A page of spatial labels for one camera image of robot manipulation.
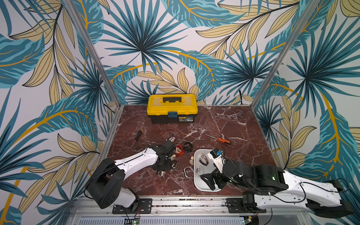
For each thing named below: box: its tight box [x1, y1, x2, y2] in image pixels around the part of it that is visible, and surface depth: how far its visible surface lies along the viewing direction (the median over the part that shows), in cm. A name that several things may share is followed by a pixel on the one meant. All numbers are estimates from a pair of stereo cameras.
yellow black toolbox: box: [146, 93, 199, 124], surface depth 99 cm
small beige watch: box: [189, 155, 195, 167], surface depth 85 cm
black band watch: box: [183, 141, 194, 153], surface depth 98 cm
